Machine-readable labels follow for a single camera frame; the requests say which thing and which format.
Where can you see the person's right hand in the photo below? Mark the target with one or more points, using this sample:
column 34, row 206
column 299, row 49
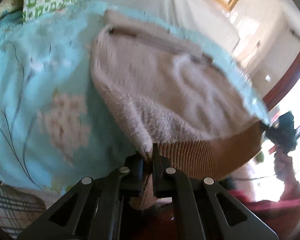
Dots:
column 283, row 165

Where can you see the red brown door frame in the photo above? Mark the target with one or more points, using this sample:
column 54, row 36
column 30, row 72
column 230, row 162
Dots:
column 284, row 85

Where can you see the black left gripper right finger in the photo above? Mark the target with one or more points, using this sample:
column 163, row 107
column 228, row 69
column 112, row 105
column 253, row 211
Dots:
column 203, row 209

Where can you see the grey striped bolster pillow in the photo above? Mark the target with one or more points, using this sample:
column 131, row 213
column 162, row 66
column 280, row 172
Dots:
column 203, row 16

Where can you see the plaid cloth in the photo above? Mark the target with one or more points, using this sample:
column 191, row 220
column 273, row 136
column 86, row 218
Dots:
column 18, row 210

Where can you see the turquoise floral bed sheet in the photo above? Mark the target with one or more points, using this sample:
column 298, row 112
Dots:
column 55, row 128

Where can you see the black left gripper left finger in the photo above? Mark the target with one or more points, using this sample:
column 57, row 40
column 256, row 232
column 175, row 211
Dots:
column 92, row 209

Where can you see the dark red cloth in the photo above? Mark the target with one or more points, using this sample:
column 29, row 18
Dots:
column 282, row 216

